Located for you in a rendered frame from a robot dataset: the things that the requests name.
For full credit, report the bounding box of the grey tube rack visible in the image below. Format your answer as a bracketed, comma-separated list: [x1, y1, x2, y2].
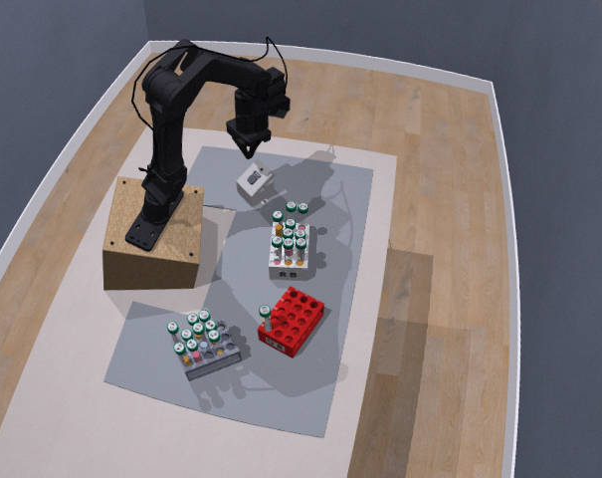
[178, 319, 242, 381]

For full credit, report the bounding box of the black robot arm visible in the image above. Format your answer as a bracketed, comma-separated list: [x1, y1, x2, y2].
[125, 48, 291, 252]

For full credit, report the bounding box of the grey bench mat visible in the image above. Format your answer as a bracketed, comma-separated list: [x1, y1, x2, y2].
[103, 146, 373, 438]

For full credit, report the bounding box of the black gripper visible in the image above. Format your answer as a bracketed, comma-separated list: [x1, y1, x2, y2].
[226, 111, 272, 159]

